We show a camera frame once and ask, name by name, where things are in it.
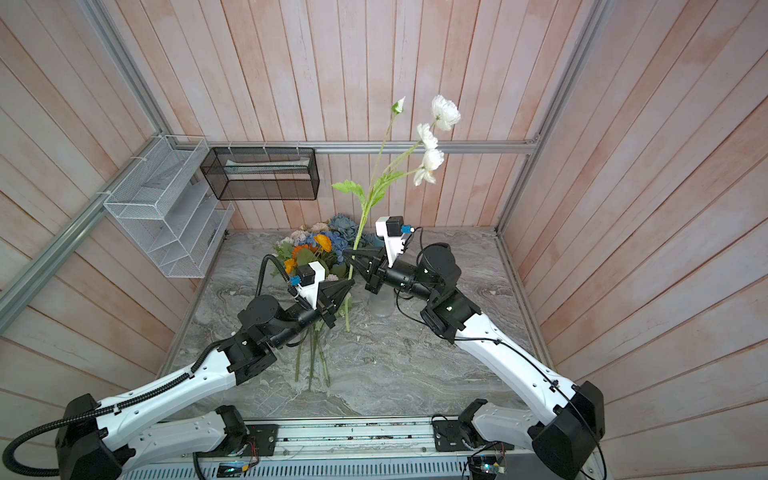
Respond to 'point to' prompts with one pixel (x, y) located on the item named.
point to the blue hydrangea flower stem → (338, 245)
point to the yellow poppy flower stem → (321, 240)
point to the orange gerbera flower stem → (303, 246)
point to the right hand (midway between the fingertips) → (344, 257)
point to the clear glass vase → (383, 303)
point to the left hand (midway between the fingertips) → (353, 286)
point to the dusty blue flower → (348, 228)
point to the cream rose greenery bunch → (283, 248)
